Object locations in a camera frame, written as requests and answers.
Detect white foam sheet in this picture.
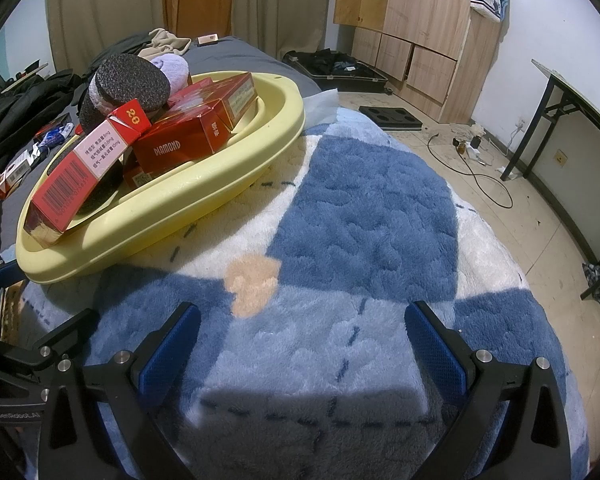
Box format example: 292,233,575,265
302,87,341,123

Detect black jacket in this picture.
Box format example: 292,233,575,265
0,67,88,186

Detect cigarette packs with barcode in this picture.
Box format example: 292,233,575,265
0,152,33,198

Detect pale yellow oval basin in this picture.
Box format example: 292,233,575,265
16,72,307,286

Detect black suitcase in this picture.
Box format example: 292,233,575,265
282,49,390,93

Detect blue checked plush blanket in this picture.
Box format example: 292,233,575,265
0,105,588,480

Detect beige curtain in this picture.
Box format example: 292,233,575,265
45,0,341,73

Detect black foam tray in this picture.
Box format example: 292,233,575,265
358,105,423,131

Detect tall red and white box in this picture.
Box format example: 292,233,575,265
22,100,146,247

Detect dark green clothing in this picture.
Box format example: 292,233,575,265
92,32,153,68

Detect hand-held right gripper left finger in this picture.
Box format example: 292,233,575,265
34,301,202,480

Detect black folding table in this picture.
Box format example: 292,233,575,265
500,58,600,301

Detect white power strip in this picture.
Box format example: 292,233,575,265
450,135,486,166

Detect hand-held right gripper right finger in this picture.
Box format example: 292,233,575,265
404,301,574,480

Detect red box with gold band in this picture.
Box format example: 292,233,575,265
166,72,258,127
130,100,236,175

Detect wooden wardrobe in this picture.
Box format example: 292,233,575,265
332,0,513,123

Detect white plush keychain green leaf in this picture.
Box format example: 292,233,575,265
146,55,193,97

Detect plaid clothes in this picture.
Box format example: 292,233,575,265
580,260,600,306

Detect beige clothing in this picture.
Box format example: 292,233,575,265
137,27,193,58

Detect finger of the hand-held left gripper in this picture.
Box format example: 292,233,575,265
0,308,101,367
0,255,29,293

